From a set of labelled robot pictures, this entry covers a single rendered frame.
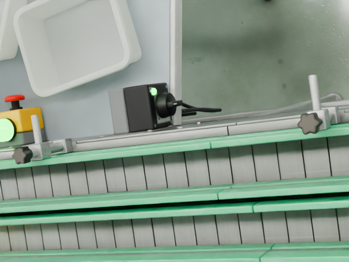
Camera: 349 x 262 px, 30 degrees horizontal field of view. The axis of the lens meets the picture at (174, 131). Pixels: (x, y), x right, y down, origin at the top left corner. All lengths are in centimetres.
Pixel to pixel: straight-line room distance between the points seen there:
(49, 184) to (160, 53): 31
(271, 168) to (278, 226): 9
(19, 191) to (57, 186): 9
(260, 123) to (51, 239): 45
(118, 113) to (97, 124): 13
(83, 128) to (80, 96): 6
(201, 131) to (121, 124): 18
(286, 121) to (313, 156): 6
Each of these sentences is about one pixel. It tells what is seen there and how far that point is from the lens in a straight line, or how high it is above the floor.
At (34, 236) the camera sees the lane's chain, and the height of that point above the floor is 88.
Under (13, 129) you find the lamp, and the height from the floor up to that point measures 83.
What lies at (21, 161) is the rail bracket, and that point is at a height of 101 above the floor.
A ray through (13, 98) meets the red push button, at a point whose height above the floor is 81.
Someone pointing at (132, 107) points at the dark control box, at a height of 83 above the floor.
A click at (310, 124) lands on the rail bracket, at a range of 83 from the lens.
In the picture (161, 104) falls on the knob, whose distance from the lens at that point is 112.
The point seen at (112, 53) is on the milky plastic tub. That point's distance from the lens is 123.
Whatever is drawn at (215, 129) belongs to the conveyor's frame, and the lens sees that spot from 101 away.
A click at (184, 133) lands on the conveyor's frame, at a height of 88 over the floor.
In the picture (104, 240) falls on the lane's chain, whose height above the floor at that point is 88.
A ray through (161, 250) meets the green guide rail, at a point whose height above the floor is 91.
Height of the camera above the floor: 181
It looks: 64 degrees down
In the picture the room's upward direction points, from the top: 104 degrees counter-clockwise
